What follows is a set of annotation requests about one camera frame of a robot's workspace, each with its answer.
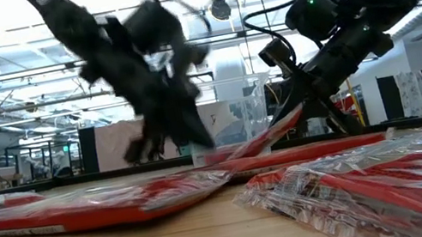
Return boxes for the black upright panel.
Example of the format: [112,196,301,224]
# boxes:
[376,74,406,123]
[76,125,103,175]

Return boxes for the red storage bins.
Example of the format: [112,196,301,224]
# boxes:
[331,93,359,119]

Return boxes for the patterned white curtain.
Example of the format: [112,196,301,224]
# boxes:
[393,69,422,120]

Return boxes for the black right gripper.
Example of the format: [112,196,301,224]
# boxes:
[256,15,409,150]

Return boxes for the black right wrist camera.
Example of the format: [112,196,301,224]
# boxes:
[255,36,297,81]

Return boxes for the teal box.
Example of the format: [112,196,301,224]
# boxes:
[176,143,196,159]

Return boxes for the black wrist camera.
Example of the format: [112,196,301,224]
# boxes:
[255,36,297,81]
[179,39,214,70]

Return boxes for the black ceiling cable reel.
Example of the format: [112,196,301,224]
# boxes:
[208,0,233,23]

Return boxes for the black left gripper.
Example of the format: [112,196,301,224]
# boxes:
[95,37,217,167]

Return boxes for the pink cloth partition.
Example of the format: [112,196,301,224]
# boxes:
[90,110,184,173]

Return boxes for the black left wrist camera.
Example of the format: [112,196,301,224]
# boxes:
[179,39,214,70]

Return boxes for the clear plastic bin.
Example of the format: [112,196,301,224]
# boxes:
[181,70,288,169]

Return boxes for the white paper bin label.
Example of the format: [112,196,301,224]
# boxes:
[207,97,250,140]

